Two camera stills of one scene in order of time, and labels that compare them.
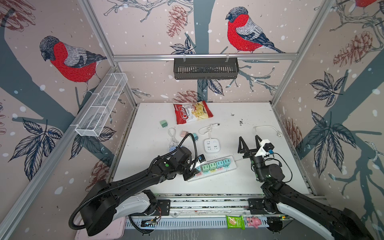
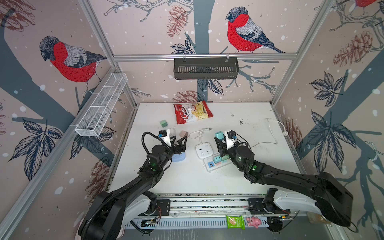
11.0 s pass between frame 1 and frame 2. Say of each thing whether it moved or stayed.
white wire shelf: stayed
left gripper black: moved
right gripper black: moved
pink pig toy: stayed
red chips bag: stayed
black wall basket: stayed
